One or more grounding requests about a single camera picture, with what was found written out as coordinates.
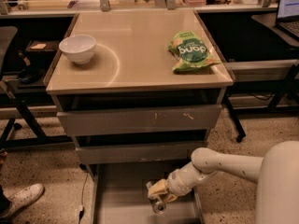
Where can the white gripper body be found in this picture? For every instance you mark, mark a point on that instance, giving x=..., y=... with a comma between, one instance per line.
x=178, y=183

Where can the redbull can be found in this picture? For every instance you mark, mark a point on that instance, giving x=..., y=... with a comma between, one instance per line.
x=157, y=204

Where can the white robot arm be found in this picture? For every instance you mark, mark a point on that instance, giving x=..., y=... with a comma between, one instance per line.
x=276, y=175

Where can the grey middle drawer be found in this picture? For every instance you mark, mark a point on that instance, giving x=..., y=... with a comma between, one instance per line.
x=138, y=153

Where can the grey open bottom drawer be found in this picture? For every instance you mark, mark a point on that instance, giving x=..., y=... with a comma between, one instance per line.
x=121, y=195

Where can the grey top drawer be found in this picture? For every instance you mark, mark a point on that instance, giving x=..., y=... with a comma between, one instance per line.
x=140, y=120

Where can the grey drawer cabinet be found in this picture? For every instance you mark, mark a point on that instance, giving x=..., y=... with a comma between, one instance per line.
x=132, y=68

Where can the green chip bag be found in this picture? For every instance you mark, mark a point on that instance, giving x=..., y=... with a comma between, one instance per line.
x=191, y=52

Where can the white sneaker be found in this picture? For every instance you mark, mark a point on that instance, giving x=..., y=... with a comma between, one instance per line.
x=12, y=204

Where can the white ceramic bowl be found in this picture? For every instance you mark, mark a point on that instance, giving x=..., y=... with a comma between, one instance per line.
x=78, y=48

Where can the laptop computer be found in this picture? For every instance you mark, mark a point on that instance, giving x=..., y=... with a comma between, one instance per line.
x=287, y=18

